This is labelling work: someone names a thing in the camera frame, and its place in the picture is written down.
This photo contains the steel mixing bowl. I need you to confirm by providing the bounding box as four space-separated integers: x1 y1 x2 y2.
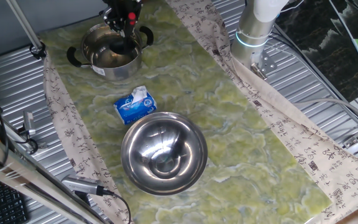
120 111 209 197

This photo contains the thin white wire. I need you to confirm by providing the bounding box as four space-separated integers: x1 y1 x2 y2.
278 0 306 14

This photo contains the black pole clamp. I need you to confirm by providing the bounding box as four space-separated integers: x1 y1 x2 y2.
29 42 48 60

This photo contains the black red-tipped tool handle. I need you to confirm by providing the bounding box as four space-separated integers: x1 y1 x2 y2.
109 11 138 56

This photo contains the aluminium frame bar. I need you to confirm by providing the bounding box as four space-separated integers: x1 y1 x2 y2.
0 126 105 224

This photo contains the beige calligraphy cloth strip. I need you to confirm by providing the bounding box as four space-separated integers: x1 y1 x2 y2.
42 46 135 224
166 0 358 224

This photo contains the black keyboard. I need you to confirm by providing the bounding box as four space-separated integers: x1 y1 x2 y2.
0 175 30 224

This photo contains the green marble patterned mat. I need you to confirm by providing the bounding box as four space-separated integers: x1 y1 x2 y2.
39 0 334 224

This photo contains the black camera cable loop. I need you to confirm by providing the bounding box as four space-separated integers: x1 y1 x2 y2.
13 123 40 156

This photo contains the blue tissue pack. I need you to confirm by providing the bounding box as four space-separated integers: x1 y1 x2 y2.
113 85 158 126

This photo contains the grey camera with stand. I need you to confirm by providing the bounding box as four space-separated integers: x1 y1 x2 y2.
61 174 106 206

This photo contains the steel pot with black handles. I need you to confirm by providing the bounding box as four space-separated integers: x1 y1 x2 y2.
66 22 155 82

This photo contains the aluminium pole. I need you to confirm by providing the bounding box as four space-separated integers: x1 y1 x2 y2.
5 0 45 52

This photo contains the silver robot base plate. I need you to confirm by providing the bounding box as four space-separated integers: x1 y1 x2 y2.
249 49 278 81

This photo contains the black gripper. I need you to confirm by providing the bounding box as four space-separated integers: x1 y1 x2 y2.
103 0 144 32

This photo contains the grey cable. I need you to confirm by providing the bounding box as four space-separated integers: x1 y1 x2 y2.
293 98 358 126

